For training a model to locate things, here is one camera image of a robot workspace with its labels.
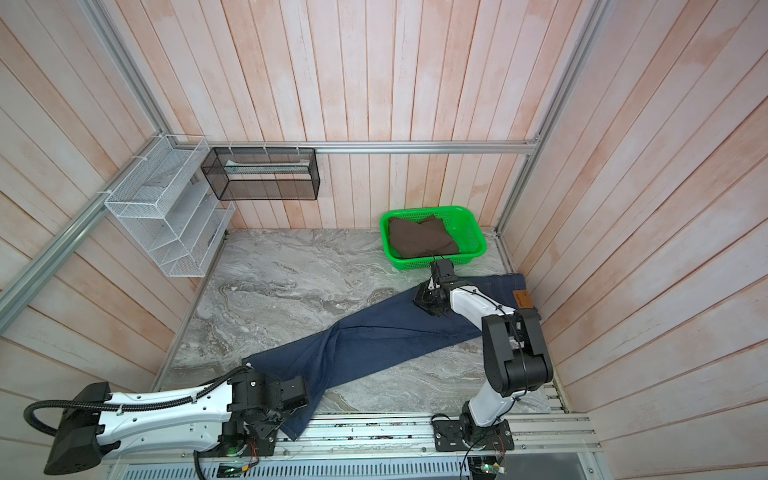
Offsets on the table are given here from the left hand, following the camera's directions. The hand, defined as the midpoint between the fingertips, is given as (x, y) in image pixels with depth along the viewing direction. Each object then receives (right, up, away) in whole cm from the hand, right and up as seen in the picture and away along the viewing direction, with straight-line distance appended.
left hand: (287, 422), depth 75 cm
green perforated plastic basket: (+56, +58, +45) cm, 92 cm away
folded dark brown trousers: (+36, +49, +34) cm, 70 cm away
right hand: (+35, +29, +20) cm, 50 cm away
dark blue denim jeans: (+7, +12, +9) cm, 17 cm away
